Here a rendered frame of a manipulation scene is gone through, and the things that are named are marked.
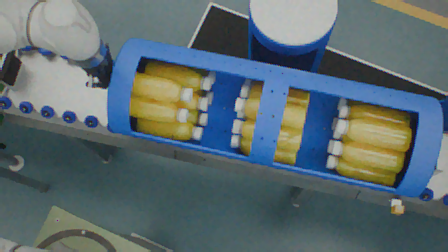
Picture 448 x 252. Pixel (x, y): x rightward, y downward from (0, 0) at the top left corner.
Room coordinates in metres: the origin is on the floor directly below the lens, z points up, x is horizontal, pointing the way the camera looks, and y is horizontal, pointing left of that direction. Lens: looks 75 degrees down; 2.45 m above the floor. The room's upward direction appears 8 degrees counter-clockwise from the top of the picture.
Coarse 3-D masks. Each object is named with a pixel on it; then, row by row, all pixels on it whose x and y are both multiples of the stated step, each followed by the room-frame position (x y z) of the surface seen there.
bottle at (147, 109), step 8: (136, 96) 0.49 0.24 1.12; (136, 104) 0.47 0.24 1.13; (144, 104) 0.46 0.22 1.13; (152, 104) 0.46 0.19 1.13; (160, 104) 0.46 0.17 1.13; (168, 104) 0.45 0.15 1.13; (136, 112) 0.45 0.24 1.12; (144, 112) 0.44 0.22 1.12; (152, 112) 0.44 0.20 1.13; (160, 112) 0.43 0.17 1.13; (168, 112) 0.43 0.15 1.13; (176, 112) 0.43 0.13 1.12; (152, 120) 0.42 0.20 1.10; (160, 120) 0.42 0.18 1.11; (168, 120) 0.41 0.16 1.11
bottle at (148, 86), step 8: (136, 72) 0.55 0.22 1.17; (136, 80) 0.52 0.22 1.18; (144, 80) 0.52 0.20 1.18; (152, 80) 0.51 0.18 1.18; (160, 80) 0.51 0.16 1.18; (168, 80) 0.51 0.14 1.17; (136, 88) 0.50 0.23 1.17; (144, 88) 0.49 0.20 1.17; (152, 88) 0.49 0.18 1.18; (160, 88) 0.49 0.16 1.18; (168, 88) 0.48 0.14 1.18; (176, 88) 0.48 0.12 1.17; (184, 88) 0.48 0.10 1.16; (144, 96) 0.48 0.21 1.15; (152, 96) 0.47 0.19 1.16; (160, 96) 0.47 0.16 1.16; (168, 96) 0.46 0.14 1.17; (176, 96) 0.46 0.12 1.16
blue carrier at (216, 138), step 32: (128, 64) 0.55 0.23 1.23; (192, 64) 0.52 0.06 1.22; (224, 64) 0.51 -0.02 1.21; (256, 64) 0.51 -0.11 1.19; (128, 96) 0.46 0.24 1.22; (224, 96) 0.51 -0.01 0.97; (320, 96) 0.45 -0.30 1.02; (352, 96) 0.37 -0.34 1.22; (384, 96) 0.36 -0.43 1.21; (416, 96) 0.36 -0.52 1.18; (128, 128) 0.40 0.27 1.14; (224, 128) 0.41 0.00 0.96; (256, 128) 0.33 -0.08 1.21; (320, 128) 0.36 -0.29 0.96; (416, 128) 0.30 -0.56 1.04; (256, 160) 0.26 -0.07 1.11; (320, 160) 0.26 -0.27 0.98; (416, 160) 0.18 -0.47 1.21; (416, 192) 0.11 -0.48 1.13
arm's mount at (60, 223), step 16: (48, 224) 0.17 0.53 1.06; (64, 224) 0.17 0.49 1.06; (80, 224) 0.16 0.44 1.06; (96, 224) 0.16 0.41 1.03; (48, 240) 0.13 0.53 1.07; (64, 240) 0.12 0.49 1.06; (80, 240) 0.12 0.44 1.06; (96, 240) 0.11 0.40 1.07; (112, 240) 0.11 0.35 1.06; (128, 240) 0.10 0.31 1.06
